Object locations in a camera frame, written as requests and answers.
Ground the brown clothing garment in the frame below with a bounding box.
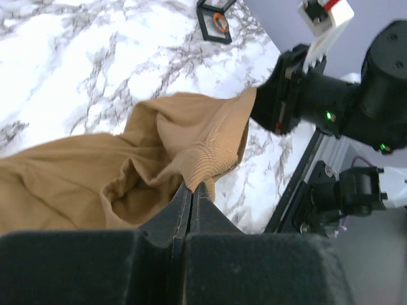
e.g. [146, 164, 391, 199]
[1, 88, 256, 233]

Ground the aluminium frame rail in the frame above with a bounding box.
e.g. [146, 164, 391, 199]
[265, 131, 350, 233]

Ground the black brooch display box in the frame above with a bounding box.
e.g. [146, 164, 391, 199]
[197, 0, 237, 44]

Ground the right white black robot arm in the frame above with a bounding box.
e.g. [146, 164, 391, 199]
[251, 20, 406, 220]

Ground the orange brooch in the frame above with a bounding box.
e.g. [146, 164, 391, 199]
[213, 13, 229, 34]

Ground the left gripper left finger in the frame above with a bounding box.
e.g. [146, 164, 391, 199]
[139, 183, 193, 241]

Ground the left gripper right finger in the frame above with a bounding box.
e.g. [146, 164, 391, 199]
[187, 182, 243, 236]

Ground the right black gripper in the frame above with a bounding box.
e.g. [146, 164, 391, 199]
[251, 44, 358, 137]

